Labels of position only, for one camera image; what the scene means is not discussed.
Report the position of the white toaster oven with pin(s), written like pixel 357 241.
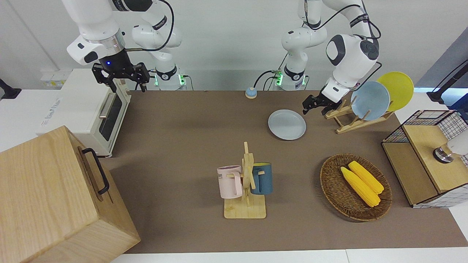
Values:
pixel 80 109

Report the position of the black camera stand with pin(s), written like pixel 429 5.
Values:
pixel 449 84
pixel 7 91

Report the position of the brown table mat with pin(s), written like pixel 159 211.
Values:
pixel 182 146

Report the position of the brown wicker basket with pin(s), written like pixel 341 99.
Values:
pixel 340 193

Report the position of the dark blue mug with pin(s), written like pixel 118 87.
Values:
pixel 264 179

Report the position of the wooden mug tree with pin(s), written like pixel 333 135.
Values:
pixel 245 210

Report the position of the pink mug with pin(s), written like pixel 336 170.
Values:
pixel 228 182

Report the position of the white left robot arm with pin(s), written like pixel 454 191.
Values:
pixel 347 54

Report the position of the wooden plate rack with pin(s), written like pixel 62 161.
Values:
pixel 351 125

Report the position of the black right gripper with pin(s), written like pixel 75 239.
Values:
pixel 122 72

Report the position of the blue round bell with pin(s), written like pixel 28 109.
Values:
pixel 251 93

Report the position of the light blue plate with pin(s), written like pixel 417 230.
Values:
pixel 370 100

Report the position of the yellow plate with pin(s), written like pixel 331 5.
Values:
pixel 400 87

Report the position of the gray plate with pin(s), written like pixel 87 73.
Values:
pixel 287 125

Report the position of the yellow corn cob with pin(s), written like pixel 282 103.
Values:
pixel 367 177
pixel 360 188

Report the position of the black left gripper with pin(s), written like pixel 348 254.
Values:
pixel 325 102

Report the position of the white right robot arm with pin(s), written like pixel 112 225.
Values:
pixel 95 25

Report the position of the wooden cabinet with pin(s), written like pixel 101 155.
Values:
pixel 47 204

